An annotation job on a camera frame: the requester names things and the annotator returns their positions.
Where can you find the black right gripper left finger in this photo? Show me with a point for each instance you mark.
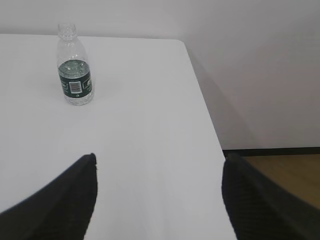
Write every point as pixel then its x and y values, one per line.
pixel 61 210

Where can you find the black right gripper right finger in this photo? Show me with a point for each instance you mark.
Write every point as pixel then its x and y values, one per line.
pixel 259 209

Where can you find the clear green-label water bottle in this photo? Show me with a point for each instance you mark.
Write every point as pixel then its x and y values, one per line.
pixel 73 66

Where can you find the black wall baseboard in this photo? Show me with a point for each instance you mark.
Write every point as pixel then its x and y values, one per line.
pixel 253 152

